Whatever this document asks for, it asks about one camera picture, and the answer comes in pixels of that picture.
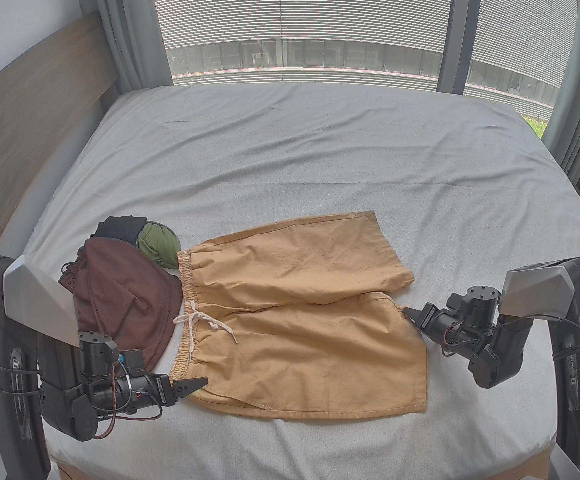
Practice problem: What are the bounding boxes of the tan shorts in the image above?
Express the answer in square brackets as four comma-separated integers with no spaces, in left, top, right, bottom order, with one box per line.
[169,209,430,420]

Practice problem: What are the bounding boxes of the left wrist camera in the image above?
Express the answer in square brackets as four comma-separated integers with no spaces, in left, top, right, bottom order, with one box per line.
[116,349,147,378]

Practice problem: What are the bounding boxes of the brown garment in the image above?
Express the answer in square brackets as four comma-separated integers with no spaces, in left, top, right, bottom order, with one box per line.
[59,238,185,369]

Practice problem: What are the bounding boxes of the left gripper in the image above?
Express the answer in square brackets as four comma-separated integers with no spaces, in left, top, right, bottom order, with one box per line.
[128,373,179,411]

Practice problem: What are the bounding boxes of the bed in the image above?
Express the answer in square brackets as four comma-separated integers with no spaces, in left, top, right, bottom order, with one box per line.
[0,10,580,480]

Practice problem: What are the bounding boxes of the window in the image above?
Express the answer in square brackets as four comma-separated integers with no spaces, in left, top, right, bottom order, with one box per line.
[150,0,580,121]

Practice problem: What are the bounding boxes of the green garment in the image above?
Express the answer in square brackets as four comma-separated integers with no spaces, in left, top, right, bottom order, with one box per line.
[136,220,181,270]

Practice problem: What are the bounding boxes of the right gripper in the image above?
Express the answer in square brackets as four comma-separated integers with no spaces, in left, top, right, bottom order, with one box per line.
[417,303,460,343]

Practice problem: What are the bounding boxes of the black garment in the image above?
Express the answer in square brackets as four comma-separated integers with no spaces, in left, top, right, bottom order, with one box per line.
[95,214,148,246]

